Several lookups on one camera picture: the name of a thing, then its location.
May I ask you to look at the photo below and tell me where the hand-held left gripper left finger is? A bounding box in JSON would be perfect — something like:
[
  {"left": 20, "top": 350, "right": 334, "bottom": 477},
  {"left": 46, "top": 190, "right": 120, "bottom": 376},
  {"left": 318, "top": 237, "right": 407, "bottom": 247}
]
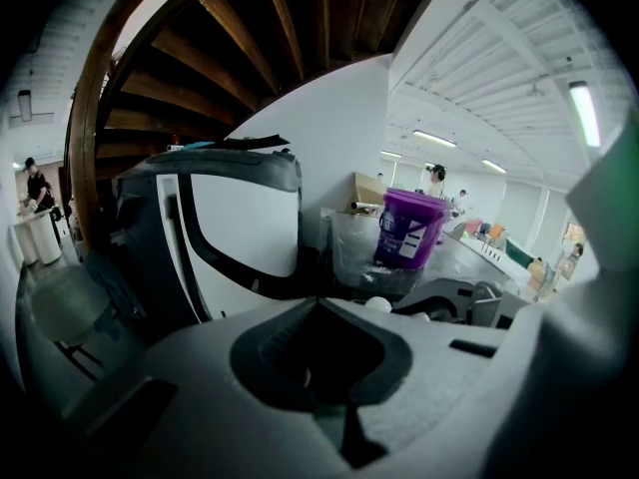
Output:
[{"left": 59, "top": 294, "right": 350, "bottom": 479}]

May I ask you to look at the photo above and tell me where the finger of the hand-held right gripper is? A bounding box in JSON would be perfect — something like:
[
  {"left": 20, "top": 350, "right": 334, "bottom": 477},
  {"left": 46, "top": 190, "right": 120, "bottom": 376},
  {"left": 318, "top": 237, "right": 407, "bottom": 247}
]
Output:
[{"left": 391, "top": 276, "right": 531, "bottom": 329}]

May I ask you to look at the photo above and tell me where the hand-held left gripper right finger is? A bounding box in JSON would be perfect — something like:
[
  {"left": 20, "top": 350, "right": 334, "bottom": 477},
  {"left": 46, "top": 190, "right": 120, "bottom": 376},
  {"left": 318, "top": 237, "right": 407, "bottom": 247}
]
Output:
[{"left": 317, "top": 294, "right": 548, "bottom": 479}]

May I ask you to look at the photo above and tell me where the white detergent powder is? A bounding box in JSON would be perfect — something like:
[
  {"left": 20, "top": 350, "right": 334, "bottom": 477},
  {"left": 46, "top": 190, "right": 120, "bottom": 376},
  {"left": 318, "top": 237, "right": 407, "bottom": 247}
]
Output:
[{"left": 359, "top": 260, "right": 406, "bottom": 283}]

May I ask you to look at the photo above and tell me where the purple detergent bucket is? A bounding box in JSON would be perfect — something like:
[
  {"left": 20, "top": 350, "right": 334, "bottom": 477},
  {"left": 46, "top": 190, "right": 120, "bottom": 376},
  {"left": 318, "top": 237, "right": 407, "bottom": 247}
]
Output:
[{"left": 372, "top": 186, "right": 450, "bottom": 270}]

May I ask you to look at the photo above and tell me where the white washing machine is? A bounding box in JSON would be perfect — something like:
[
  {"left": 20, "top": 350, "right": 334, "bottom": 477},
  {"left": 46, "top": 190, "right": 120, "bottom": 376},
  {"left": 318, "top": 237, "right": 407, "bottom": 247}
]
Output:
[{"left": 113, "top": 147, "right": 305, "bottom": 324}]

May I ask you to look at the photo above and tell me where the grey speckled worktop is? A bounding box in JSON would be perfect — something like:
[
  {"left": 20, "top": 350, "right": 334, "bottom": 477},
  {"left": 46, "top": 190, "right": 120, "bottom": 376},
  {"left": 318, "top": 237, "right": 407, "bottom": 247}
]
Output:
[{"left": 326, "top": 210, "right": 515, "bottom": 302}]

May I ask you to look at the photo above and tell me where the white long table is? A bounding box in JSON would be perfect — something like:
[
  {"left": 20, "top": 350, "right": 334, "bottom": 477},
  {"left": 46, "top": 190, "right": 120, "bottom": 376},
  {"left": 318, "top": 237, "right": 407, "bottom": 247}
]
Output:
[{"left": 446, "top": 230, "right": 533, "bottom": 291}]

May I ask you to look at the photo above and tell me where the green sofa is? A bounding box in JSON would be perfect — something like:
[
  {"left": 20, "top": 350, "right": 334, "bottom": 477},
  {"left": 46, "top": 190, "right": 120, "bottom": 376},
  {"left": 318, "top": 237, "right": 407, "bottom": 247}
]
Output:
[{"left": 503, "top": 236, "right": 538, "bottom": 270}]

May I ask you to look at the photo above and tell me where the cardboard box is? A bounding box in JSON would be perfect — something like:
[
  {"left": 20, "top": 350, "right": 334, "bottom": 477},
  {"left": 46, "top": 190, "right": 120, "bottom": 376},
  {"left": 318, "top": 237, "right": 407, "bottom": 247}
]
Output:
[{"left": 335, "top": 171, "right": 396, "bottom": 216}]

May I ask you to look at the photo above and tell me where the white round table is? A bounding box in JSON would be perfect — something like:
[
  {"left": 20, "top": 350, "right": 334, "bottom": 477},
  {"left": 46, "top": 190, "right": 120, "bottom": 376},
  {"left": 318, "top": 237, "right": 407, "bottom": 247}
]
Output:
[{"left": 11, "top": 211, "right": 63, "bottom": 266}]

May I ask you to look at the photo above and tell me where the wooden spiral staircase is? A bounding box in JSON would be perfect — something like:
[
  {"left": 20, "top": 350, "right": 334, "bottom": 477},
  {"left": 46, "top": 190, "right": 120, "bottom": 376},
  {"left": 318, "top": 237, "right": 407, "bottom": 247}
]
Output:
[{"left": 63, "top": 0, "right": 453, "bottom": 253}]

